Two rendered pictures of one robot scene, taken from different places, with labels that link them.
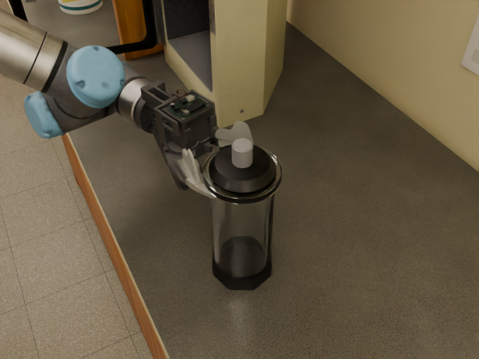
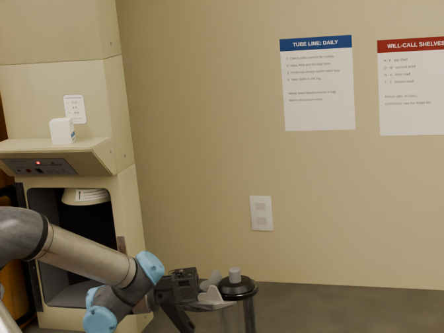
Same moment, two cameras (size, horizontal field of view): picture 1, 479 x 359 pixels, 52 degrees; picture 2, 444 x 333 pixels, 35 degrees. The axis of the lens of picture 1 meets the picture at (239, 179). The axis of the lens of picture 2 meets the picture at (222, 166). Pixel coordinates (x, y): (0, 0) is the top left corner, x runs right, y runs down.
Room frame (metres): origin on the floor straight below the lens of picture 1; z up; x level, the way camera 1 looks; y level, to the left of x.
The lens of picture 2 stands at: (-0.67, 1.07, 1.87)
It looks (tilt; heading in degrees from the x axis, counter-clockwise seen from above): 14 degrees down; 317
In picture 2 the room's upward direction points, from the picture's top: 5 degrees counter-clockwise
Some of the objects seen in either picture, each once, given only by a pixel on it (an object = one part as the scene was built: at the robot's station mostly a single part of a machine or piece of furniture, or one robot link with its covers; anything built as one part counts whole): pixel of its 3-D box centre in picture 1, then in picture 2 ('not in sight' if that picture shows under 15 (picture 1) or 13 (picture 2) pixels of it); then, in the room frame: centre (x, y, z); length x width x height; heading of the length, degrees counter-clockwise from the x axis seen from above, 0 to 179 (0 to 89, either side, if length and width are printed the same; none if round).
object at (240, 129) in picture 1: (242, 139); (217, 280); (0.55, 0.00, 1.16); 0.09 x 0.03 x 0.06; 67
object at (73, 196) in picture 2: not in sight; (91, 186); (1.02, 0.02, 1.34); 0.18 x 0.18 x 0.05
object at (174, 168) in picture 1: (183, 161); (198, 304); (0.53, 0.08, 1.14); 0.09 x 0.05 x 0.02; 19
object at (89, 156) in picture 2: not in sight; (50, 161); (0.96, 0.17, 1.46); 0.32 x 0.11 x 0.10; 28
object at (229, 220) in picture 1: (241, 219); (239, 326); (0.48, 0.00, 1.06); 0.11 x 0.11 x 0.21
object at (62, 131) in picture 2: not in sight; (62, 131); (0.92, 0.15, 1.54); 0.05 x 0.05 x 0.06; 47
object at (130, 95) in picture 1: (147, 104); (143, 296); (0.65, 0.15, 1.15); 0.08 x 0.05 x 0.08; 133
